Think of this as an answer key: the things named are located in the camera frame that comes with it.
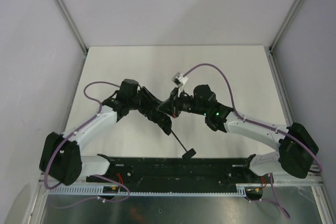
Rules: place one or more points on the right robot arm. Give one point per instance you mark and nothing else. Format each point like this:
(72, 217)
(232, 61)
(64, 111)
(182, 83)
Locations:
(293, 147)

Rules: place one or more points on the aluminium frame post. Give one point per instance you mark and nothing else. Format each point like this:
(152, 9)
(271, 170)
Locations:
(291, 14)
(71, 25)

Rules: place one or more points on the left aluminium frame post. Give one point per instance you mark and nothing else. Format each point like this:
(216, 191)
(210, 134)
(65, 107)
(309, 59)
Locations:
(71, 25)

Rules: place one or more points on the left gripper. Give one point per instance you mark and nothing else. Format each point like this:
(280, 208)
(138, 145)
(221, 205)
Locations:
(156, 115)

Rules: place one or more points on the right aluminium frame post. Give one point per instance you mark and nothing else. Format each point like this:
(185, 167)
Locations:
(291, 14)

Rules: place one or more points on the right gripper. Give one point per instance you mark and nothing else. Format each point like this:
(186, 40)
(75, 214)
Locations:
(171, 102)

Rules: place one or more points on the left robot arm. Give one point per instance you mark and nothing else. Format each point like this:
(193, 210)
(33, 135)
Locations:
(62, 158)

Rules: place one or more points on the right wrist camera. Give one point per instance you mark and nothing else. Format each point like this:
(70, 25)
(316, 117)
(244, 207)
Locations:
(180, 81)

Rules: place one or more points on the grey cable duct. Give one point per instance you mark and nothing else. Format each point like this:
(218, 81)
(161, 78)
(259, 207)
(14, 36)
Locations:
(111, 190)

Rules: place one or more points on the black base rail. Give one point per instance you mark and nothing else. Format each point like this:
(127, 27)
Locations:
(198, 175)

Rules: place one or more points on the black folding umbrella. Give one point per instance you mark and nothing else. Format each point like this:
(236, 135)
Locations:
(165, 124)

